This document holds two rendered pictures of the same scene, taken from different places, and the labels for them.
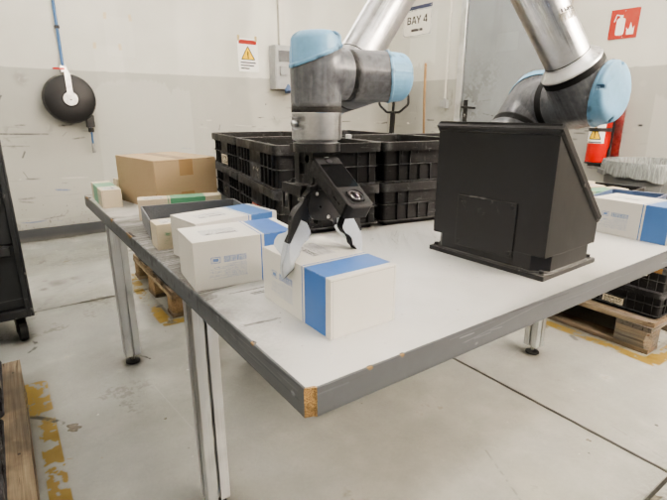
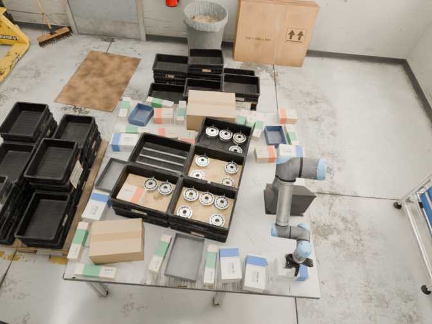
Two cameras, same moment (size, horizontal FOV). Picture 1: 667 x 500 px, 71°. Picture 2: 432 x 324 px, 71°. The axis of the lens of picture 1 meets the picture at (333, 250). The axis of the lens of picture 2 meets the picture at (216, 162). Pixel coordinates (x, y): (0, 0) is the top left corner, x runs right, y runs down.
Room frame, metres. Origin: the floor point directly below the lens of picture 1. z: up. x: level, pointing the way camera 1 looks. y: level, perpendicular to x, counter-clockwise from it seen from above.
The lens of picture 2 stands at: (0.83, 0.86, 2.66)
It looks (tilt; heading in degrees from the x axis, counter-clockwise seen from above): 54 degrees down; 303
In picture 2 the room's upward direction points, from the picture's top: 7 degrees clockwise
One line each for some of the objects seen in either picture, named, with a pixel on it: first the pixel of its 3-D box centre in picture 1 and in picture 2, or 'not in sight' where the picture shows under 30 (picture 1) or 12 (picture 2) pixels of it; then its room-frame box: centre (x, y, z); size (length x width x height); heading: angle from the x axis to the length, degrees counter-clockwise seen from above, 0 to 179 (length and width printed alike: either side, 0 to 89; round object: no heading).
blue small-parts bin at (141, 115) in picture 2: not in sight; (141, 115); (2.40, -0.30, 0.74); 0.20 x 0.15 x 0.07; 111
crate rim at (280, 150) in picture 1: (303, 144); (204, 202); (1.38, 0.09, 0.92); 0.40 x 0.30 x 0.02; 25
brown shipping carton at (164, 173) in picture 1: (166, 179); (118, 241); (1.66, 0.59, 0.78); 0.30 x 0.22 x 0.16; 45
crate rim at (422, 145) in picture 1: (392, 141); (215, 166); (1.50, -0.18, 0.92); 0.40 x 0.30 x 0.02; 25
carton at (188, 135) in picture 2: not in sight; (188, 140); (1.91, -0.35, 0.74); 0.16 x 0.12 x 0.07; 127
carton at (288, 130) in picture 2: not in sight; (290, 136); (1.28, -0.98, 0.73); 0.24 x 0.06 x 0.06; 135
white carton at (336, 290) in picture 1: (326, 281); (291, 268); (0.71, 0.01, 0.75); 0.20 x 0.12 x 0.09; 35
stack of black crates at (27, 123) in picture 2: not in sight; (33, 134); (3.25, 0.34, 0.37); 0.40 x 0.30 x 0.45; 125
